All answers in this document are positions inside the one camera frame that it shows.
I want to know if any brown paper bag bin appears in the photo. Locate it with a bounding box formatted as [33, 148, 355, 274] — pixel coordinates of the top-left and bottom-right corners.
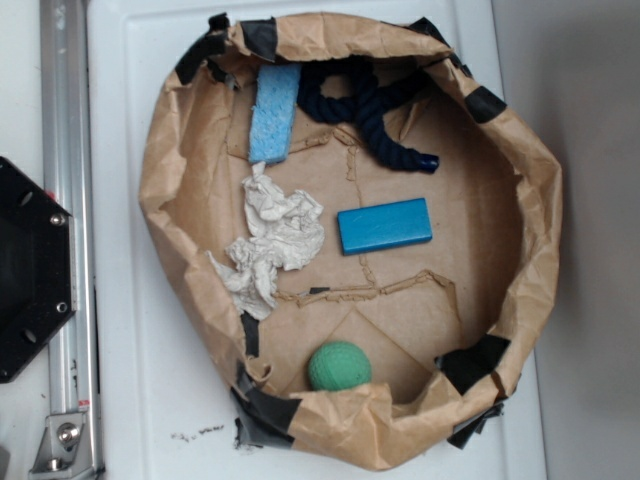
[139, 13, 562, 471]

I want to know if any light blue sponge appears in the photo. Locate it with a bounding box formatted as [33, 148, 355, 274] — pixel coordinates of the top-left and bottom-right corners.
[249, 63, 301, 164]

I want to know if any metal corner bracket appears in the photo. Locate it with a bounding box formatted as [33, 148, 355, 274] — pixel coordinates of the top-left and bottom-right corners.
[28, 412, 96, 479]

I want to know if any crumpled white paper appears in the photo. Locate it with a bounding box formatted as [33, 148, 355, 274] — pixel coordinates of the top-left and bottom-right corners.
[206, 162, 325, 321]

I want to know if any aluminium extrusion rail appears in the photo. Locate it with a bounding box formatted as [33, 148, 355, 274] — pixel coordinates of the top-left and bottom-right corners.
[39, 1, 105, 479]

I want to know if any green golf ball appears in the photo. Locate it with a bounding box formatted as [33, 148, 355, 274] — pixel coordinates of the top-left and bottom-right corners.
[308, 341, 372, 391]

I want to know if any blue wooden block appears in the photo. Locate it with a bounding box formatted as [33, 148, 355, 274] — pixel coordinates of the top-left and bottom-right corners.
[337, 198, 433, 255]

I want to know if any dark navy rope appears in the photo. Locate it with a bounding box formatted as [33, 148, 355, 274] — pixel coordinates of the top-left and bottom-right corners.
[296, 56, 441, 177]

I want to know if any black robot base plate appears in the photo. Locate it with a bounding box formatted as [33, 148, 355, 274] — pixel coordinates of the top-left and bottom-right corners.
[1, 158, 74, 384]

